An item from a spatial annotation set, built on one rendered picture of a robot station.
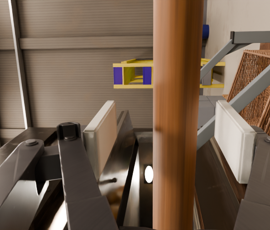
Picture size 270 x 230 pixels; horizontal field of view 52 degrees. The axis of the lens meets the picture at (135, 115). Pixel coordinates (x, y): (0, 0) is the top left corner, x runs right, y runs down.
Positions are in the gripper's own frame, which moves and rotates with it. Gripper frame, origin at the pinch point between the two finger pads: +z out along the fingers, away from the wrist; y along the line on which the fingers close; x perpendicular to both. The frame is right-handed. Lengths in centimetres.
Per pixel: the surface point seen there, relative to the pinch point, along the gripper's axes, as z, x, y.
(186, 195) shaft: -1.1, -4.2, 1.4
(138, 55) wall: 768, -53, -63
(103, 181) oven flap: 65, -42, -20
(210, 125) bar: 37.1, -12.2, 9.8
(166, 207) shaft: -1.3, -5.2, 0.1
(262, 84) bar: 37.1, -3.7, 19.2
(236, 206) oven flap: 64, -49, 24
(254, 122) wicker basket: 141, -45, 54
